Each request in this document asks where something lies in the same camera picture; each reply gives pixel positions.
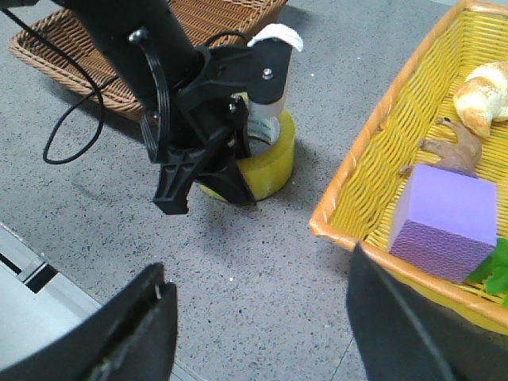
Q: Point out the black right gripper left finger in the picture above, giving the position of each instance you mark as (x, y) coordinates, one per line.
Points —
(132, 337)

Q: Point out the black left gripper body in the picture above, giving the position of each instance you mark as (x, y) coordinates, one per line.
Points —
(194, 113)

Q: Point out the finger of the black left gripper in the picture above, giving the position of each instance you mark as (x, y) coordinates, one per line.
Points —
(177, 173)
(219, 173)

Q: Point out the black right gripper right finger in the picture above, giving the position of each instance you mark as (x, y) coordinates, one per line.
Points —
(402, 335)

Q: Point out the yellow tape roll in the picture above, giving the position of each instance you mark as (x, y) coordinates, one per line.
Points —
(271, 164)

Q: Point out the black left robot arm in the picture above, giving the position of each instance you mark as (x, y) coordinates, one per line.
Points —
(114, 24)

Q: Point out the green leafy toy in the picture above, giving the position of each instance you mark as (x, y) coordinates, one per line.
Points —
(491, 274)

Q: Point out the purple foam block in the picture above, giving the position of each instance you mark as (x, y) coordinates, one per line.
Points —
(444, 223)

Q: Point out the yellow wicker basket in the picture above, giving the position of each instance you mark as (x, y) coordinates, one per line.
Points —
(368, 201)

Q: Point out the brown wicker basket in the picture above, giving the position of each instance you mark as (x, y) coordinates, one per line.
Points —
(200, 20)

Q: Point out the croissant bread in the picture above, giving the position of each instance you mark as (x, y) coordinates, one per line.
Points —
(482, 98)

